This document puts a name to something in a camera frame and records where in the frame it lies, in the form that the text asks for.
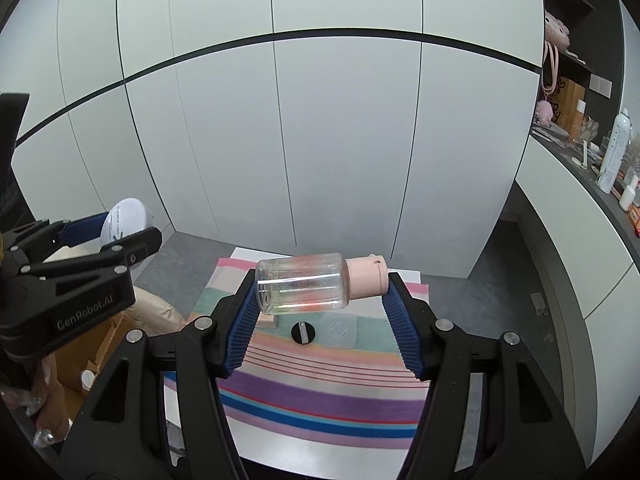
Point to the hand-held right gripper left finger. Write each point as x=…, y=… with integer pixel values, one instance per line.
x=240, y=330

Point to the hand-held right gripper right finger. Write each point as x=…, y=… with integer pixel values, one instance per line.
x=405, y=330

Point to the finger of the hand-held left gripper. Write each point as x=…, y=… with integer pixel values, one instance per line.
x=140, y=245
x=85, y=227

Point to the white round jar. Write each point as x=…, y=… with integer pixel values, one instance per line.
x=127, y=217

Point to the brown cardboard box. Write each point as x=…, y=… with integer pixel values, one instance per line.
x=70, y=365

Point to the black round compact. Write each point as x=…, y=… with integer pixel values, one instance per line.
x=303, y=334

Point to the clear bottle with pink cap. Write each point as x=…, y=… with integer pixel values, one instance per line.
x=300, y=285

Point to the person's left hand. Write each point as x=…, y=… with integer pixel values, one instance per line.
x=50, y=400

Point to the cream padded chair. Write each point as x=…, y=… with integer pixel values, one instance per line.
x=155, y=310

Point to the striped colourful cloth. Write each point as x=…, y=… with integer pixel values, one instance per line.
x=320, y=400

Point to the white counter cabinet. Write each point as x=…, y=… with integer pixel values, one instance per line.
x=575, y=240

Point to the white wardrobe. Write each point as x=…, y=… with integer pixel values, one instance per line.
x=325, y=135

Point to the white stand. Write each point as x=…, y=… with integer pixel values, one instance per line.
x=584, y=154

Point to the orange box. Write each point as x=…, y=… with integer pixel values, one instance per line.
x=635, y=217

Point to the small pink plush toy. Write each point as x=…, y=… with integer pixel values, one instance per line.
x=545, y=112

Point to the small white bottle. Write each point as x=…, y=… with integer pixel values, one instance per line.
x=629, y=192

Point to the paw-shaped ornament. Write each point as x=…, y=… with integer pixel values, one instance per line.
x=590, y=130

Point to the tall white spray bottle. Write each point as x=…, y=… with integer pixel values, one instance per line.
x=615, y=152

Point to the brown carton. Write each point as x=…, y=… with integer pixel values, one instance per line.
x=570, y=102

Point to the large pink plush toy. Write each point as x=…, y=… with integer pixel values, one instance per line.
x=557, y=35

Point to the wall socket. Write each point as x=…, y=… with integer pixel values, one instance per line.
x=537, y=304

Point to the grey wall switch plate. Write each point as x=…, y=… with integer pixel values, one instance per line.
x=600, y=85

